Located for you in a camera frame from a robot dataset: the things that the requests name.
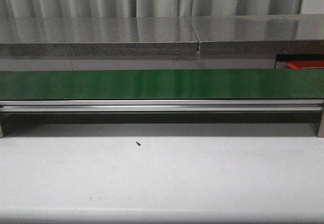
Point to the grey stone counter right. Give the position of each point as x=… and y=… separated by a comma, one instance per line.
x=276, y=38

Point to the grey stone counter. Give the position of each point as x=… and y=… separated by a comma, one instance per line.
x=276, y=38
x=85, y=43

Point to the grey stone counter left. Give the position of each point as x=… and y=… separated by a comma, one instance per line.
x=85, y=43

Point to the green conveyor belt unit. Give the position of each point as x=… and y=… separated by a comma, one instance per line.
x=156, y=91

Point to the red plastic tray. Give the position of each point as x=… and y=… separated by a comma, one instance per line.
x=297, y=64

